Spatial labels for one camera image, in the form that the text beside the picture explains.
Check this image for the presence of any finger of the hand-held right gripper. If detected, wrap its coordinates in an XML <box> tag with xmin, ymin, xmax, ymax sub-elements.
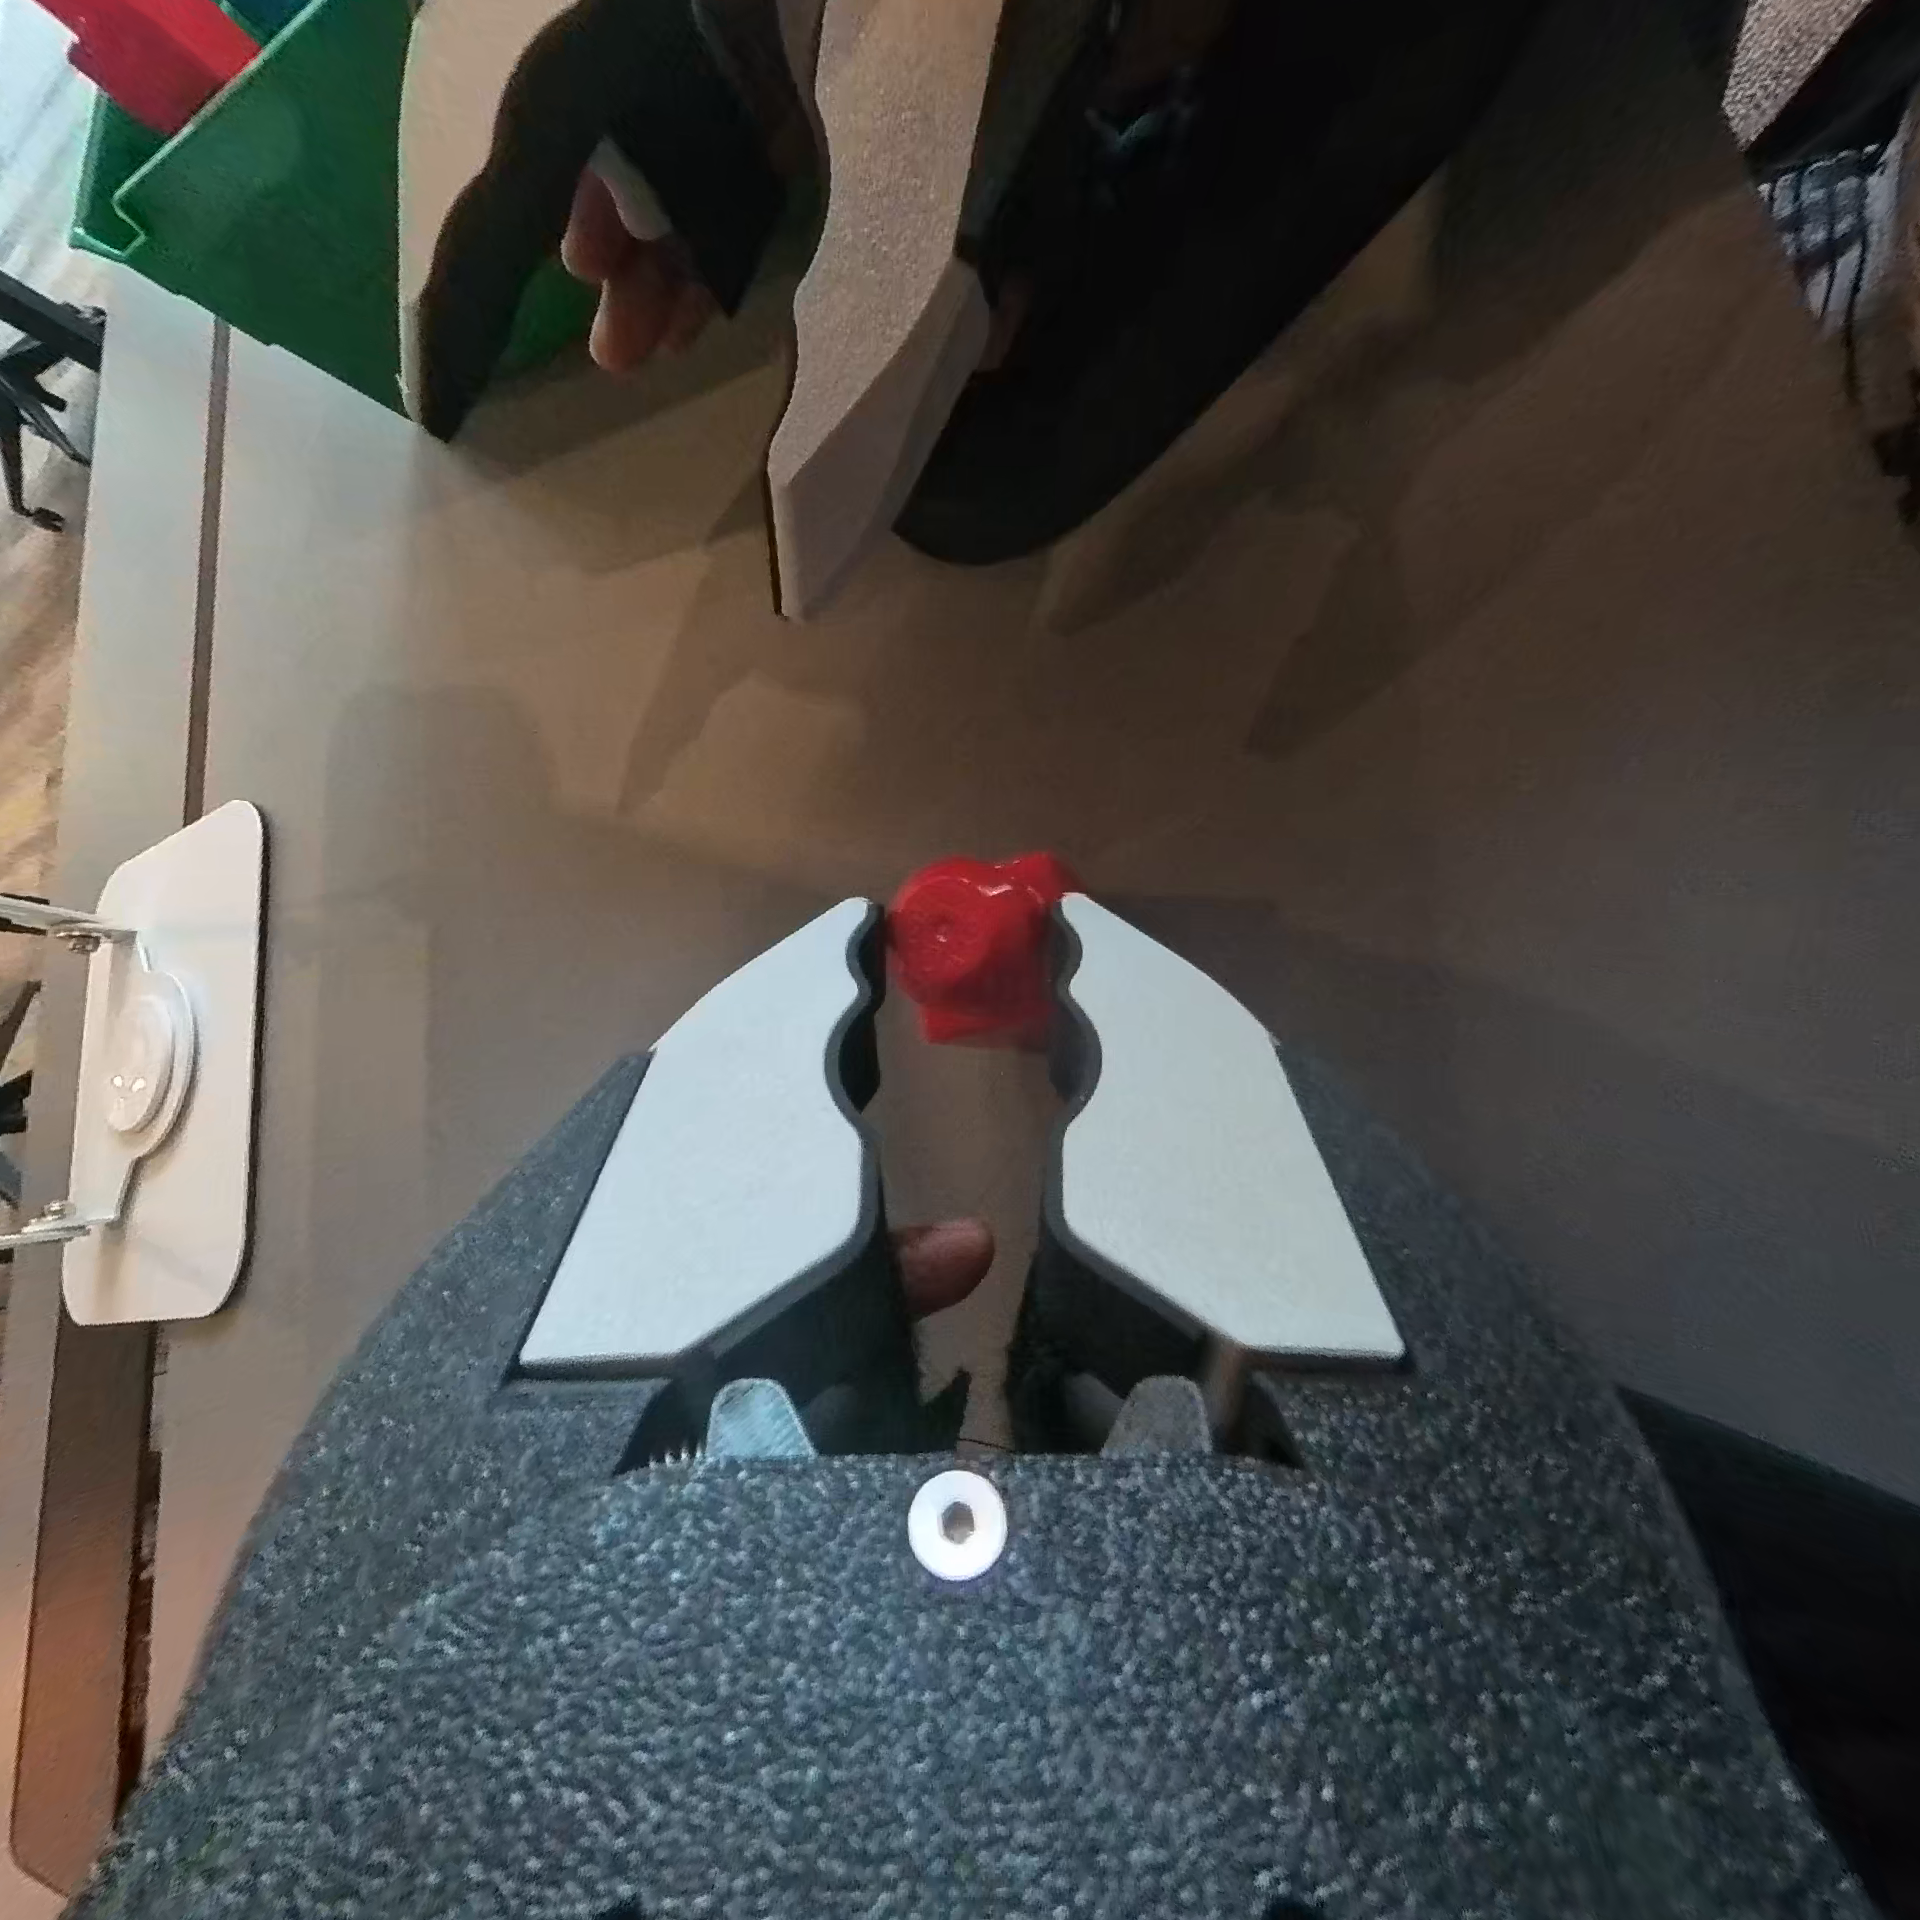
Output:
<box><xmin>394</xmin><ymin>0</ymin><xmax>695</xmax><ymax>443</ymax></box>
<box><xmin>765</xmin><ymin>0</ymin><xmax>1039</xmax><ymax>620</ymax></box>

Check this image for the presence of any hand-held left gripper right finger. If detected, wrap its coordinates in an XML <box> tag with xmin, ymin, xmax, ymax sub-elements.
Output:
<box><xmin>1037</xmin><ymin>890</ymin><xmax>1412</xmax><ymax>1374</ymax></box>

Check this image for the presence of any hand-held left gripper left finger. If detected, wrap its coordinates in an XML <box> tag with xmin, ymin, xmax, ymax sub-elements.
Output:
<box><xmin>514</xmin><ymin>896</ymin><xmax>887</xmax><ymax>1378</ymax></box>

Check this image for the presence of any green plastic bin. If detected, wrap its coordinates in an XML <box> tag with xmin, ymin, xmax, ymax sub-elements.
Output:
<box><xmin>66</xmin><ymin>0</ymin><xmax>594</xmax><ymax>443</ymax></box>

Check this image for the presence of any red mega block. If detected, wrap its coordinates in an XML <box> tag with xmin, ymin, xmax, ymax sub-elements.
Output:
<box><xmin>887</xmin><ymin>852</ymin><xmax>1085</xmax><ymax>1044</ymax></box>

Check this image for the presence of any person's right hand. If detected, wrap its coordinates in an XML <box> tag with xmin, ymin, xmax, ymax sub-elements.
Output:
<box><xmin>559</xmin><ymin>168</ymin><xmax>725</xmax><ymax>378</ymax></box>

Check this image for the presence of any person's left hand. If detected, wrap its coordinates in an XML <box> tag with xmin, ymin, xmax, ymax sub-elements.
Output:
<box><xmin>892</xmin><ymin>1215</ymin><xmax>999</xmax><ymax>1325</ymax></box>

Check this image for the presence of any black quilted wrist rest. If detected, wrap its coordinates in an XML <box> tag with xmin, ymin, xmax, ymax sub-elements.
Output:
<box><xmin>892</xmin><ymin>0</ymin><xmax>1518</xmax><ymax>570</ymax></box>

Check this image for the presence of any black office chair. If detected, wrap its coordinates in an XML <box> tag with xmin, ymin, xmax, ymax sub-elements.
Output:
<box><xmin>0</xmin><ymin>269</ymin><xmax>109</xmax><ymax>534</ymax></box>

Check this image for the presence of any white document stand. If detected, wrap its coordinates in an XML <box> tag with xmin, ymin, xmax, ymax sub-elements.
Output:
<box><xmin>0</xmin><ymin>800</ymin><xmax>275</xmax><ymax>1327</ymax></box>

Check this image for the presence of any black white patterned clothing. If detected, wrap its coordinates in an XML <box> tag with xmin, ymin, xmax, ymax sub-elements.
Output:
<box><xmin>1756</xmin><ymin>142</ymin><xmax>1920</xmax><ymax>527</ymax></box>

